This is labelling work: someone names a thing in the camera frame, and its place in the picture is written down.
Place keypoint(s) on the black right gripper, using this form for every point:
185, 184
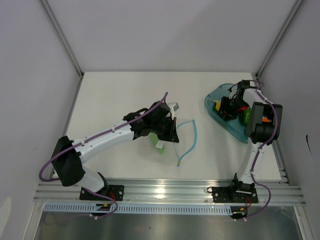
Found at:
230, 114

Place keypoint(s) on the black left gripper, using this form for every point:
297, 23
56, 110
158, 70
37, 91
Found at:
171, 135

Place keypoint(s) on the light green toy pepper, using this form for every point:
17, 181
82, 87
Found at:
158, 144

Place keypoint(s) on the clear zip bag teal zipper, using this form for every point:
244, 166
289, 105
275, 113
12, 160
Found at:
174, 153

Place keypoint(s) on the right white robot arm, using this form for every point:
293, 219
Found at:
261, 128

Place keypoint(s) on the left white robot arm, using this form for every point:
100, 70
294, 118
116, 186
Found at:
71, 155

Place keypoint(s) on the yellow toy lemon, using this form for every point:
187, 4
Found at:
217, 105

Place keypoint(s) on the red toy chili pepper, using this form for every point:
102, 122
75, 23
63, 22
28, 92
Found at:
242, 109

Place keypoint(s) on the dark green toy bell pepper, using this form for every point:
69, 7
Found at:
244, 116

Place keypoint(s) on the teal plastic tub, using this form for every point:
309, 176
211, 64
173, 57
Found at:
234, 127

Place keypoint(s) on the orange toy pumpkin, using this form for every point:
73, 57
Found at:
266, 120

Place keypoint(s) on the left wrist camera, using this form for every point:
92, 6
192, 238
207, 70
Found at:
174, 106

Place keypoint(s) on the aluminium mounting rail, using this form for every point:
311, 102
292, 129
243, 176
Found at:
171, 192

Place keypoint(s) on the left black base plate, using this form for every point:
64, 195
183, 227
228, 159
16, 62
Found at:
115, 192

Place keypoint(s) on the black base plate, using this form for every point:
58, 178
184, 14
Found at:
228, 195
115, 192

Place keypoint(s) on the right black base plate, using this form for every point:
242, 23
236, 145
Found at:
228, 195

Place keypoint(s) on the white slotted cable duct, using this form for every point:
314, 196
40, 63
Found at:
130, 208

